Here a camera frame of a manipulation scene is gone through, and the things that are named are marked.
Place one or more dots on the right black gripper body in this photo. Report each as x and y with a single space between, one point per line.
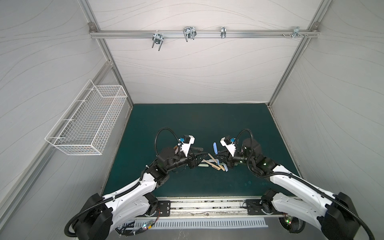
230 158

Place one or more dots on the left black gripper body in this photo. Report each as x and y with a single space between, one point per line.
189 161

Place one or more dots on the lavender white pen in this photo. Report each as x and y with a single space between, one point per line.
222 165

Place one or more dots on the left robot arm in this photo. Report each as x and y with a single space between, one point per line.
100 216

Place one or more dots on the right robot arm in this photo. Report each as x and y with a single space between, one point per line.
333 214

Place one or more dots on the green table mat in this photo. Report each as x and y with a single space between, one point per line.
152 127

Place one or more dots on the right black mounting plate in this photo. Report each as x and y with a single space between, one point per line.
256 207

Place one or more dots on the black mounting plate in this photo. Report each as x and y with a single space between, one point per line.
256 207
159 208

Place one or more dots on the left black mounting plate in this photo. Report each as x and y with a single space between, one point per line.
159 208

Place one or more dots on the metal U-bolt clamp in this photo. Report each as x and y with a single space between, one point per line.
157 39

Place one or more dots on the metal U-bolt hook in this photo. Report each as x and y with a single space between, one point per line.
189 33

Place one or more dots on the aluminium crossbar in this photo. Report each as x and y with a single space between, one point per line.
201 34

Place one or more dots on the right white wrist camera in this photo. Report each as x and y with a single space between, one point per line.
230 144

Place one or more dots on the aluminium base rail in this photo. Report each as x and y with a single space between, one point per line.
231 207

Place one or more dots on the white slotted cable duct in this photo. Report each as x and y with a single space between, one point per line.
220 223

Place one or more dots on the white wire basket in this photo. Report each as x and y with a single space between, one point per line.
86 125

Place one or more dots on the small metal bracket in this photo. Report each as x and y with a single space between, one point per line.
223 32

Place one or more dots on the metal hook bracket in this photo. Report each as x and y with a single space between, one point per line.
295 34

